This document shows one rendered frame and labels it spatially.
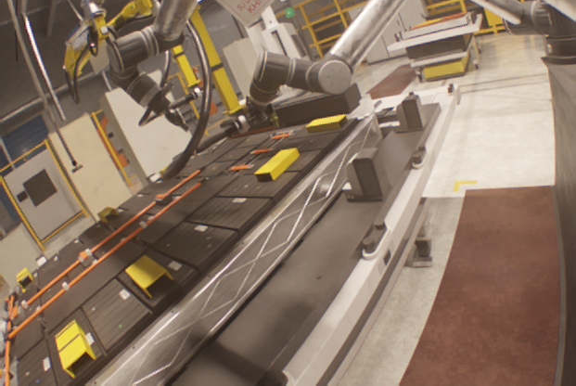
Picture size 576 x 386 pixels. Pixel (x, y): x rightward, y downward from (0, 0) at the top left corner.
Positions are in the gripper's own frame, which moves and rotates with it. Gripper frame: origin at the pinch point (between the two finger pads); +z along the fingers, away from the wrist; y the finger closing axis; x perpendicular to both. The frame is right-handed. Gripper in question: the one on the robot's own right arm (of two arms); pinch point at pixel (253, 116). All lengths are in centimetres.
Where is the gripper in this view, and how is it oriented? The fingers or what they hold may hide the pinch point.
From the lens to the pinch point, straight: 136.1
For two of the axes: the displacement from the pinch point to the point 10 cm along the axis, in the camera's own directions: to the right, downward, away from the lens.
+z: -2.8, 3.6, 8.9
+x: 7.4, -5.0, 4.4
